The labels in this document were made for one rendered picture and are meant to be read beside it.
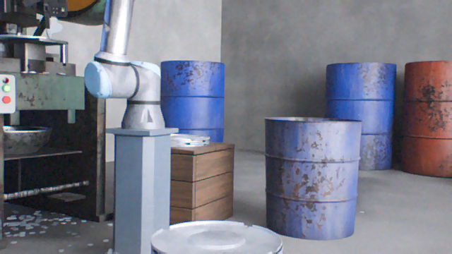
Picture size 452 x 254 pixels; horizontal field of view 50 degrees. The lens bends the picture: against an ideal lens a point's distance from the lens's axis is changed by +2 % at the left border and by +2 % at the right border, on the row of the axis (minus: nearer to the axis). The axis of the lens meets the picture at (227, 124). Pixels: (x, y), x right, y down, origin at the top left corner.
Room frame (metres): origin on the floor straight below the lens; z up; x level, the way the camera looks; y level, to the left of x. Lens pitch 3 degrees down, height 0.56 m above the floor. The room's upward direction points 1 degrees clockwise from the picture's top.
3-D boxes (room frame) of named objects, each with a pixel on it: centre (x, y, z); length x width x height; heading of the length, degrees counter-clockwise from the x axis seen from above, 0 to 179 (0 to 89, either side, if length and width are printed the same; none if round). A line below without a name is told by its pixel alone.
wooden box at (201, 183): (2.17, 0.23, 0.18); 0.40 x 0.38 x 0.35; 63
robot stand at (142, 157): (1.68, 0.30, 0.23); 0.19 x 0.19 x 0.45; 67
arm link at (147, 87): (1.67, 0.30, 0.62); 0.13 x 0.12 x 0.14; 137
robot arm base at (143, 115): (1.68, 0.30, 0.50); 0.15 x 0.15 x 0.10
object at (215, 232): (1.05, 0.02, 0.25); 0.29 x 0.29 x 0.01
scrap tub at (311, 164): (2.08, -0.37, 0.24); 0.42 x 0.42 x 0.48
